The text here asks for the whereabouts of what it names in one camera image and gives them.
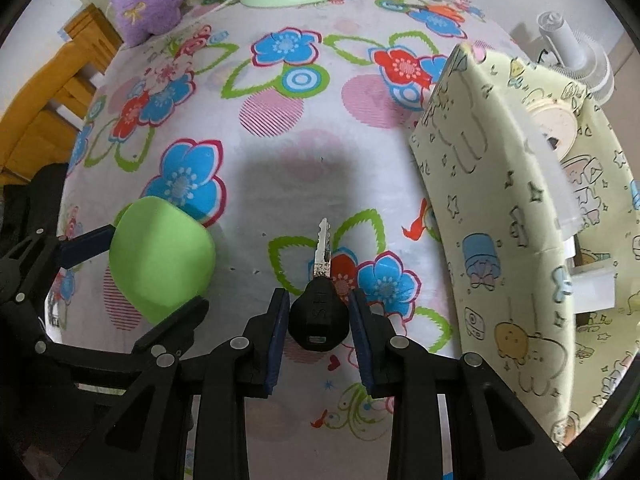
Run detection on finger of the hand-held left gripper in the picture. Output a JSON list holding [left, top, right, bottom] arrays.
[[0, 225, 117, 306], [35, 297, 210, 376]]

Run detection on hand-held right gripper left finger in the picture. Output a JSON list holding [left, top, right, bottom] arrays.
[[75, 287, 291, 480]]

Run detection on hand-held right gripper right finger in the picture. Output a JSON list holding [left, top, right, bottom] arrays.
[[349, 287, 566, 480]]

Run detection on black headed key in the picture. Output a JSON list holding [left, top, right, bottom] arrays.
[[287, 217, 348, 351]]

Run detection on green oval case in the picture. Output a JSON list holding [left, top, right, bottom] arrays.
[[109, 196, 217, 326]]

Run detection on pale yellow fabric storage box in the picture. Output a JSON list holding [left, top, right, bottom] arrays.
[[409, 42, 640, 451]]

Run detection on white rectangular box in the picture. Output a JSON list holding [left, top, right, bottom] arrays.
[[565, 237, 617, 313]]

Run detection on round bear print mirror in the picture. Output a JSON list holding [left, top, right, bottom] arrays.
[[527, 95, 581, 163]]

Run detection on black clothing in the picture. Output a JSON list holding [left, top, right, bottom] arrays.
[[0, 162, 71, 261]]

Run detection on floral tablecloth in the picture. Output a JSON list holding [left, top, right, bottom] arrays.
[[44, 0, 521, 480]]

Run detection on purple plush toy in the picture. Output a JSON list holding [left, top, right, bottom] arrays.
[[109, 0, 187, 47]]

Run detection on green bag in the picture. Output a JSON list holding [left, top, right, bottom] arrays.
[[585, 400, 640, 480]]

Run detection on white standing fan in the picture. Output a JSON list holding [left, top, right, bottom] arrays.
[[522, 10, 616, 106]]

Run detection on orange handled scissors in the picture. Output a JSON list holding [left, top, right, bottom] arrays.
[[407, 0, 468, 23]]

